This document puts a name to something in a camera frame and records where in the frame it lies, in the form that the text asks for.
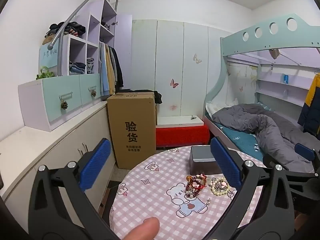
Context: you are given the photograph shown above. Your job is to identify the purple stair shelf cabinet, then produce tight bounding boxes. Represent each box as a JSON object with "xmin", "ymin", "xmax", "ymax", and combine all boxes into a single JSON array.
[{"xmin": 60, "ymin": 0, "xmax": 133, "ymax": 100}]

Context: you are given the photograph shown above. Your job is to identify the person's left hand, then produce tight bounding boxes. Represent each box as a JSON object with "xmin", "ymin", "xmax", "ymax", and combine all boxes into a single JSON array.
[{"xmin": 122, "ymin": 217, "xmax": 160, "ymax": 240}]

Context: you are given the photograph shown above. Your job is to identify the grey metal box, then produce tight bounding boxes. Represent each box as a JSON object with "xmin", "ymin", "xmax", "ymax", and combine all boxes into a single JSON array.
[{"xmin": 189, "ymin": 145, "xmax": 222, "ymax": 175}]

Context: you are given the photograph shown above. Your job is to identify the grey metal handrail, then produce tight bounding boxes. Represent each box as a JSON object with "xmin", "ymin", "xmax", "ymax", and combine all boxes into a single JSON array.
[{"xmin": 47, "ymin": 0, "xmax": 120, "ymax": 77}]

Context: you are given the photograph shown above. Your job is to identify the tall cardboard box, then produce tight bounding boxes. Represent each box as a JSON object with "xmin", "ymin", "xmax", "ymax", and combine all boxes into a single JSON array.
[{"xmin": 107, "ymin": 92, "xmax": 158, "ymax": 170}]

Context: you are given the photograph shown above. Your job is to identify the white board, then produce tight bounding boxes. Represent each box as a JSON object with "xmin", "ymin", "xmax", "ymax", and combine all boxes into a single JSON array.
[{"xmin": 157, "ymin": 115, "xmax": 204, "ymax": 128}]

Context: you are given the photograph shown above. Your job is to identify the white pearl bracelet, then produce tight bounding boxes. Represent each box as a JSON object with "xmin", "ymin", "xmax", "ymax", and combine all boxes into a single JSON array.
[{"xmin": 209, "ymin": 177, "xmax": 237, "ymax": 196}]

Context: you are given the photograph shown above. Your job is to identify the teal drawer cabinet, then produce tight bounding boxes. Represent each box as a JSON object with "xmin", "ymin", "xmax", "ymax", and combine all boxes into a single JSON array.
[{"xmin": 18, "ymin": 74, "xmax": 102, "ymax": 132}]

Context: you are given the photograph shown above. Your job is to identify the white pillow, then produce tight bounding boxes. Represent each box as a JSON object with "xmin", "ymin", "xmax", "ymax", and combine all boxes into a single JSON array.
[{"xmin": 205, "ymin": 99, "xmax": 238, "ymax": 117}]

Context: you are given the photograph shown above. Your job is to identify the yellow and navy jacket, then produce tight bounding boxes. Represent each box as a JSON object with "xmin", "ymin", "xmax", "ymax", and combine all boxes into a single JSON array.
[{"xmin": 297, "ymin": 74, "xmax": 320, "ymax": 140}]

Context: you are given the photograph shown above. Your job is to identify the teal bunk bed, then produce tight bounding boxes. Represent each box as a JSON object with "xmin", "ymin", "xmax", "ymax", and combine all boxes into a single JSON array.
[{"xmin": 202, "ymin": 14, "xmax": 320, "ymax": 165}]

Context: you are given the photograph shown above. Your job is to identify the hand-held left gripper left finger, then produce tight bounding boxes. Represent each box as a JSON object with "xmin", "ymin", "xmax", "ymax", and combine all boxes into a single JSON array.
[{"xmin": 28, "ymin": 138, "xmax": 123, "ymax": 240}]

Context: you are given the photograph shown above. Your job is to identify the cream low cabinet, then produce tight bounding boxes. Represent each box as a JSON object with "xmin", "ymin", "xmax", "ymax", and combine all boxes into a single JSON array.
[{"xmin": 0, "ymin": 100, "xmax": 117, "ymax": 222}]

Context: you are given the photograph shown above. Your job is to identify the teal bed sheet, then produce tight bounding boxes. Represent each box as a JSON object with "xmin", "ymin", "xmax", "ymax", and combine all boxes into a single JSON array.
[{"xmin": 215, "ymin": 122, "xmax": 265, "ymax": 162}]

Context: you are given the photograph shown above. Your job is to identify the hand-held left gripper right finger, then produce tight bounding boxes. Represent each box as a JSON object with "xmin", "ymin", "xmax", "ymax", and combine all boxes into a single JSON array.
[{"xmin": 207, "ymin": 137, "xmax": 297, "ymax": 240}]

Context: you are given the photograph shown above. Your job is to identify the folded clothes stack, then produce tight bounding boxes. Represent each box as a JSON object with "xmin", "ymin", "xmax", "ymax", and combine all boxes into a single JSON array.
[{"xmin": 69, "ymin": 57, "xmax": 95, "ymax": 75}]

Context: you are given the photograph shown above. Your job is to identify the white wardrobe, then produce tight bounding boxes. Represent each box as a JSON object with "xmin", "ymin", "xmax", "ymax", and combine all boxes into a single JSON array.
[{"xmin": 131, "ymin": 19, "xmax": 233, "ymax": 118}]

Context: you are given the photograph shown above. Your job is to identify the yellow hanging garment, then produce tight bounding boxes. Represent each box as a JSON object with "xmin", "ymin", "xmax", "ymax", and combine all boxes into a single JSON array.
[{"xmin": 105, "ymin": 44, "xmax": 117, "ymax": 94}]

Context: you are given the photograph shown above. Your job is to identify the green artificial plant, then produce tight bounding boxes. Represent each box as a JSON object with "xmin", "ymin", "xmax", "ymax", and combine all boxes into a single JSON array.
[{"xmin": 36, "ymin": 66, "xmax": 54, "ymax": 80}]

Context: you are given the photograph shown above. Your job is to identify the red bead bracelet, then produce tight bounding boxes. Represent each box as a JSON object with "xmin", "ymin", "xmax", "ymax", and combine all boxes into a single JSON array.
[{"xmin": 186, "ymin": 174, "xmax": 208, "ymax": 190}]

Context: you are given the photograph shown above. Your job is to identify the red covered bench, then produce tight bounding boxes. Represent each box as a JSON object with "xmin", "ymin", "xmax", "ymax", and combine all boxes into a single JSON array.
[{"xmin": 155, "ymin": 124, "xmax": 210, "ymax": 148}]

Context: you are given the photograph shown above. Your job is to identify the pile of dark clothes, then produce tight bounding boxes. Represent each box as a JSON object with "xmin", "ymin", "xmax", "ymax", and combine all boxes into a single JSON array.
[{"xmin": 42, "ymin": 22, "xmax": 87, "ymax": 44}]

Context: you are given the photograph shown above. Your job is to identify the dark bead bracelet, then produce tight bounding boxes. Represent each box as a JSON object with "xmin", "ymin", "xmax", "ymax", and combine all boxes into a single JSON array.
[{"xmin": 184, "ymin": 186, "xmax": 201, "ymax": 198}]

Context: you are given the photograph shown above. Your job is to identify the grey duvet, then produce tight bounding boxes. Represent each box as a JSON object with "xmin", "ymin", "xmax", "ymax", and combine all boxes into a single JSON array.
[{"xmin": 211, "ymin": 104, "xmax": 320, "ymax": 173}]

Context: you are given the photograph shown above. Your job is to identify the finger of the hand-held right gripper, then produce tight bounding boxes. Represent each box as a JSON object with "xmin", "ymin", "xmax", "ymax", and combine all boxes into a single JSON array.
[{"xmin": 262, "ymin": 143, "xmax": 320, "ymax": 179}]

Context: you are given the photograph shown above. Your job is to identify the black hanging garment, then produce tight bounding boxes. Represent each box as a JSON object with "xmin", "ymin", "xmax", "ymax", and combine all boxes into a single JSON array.
[{"xmin": 111, "ymin": 46, "xmax": 124, "ymax": 88}]

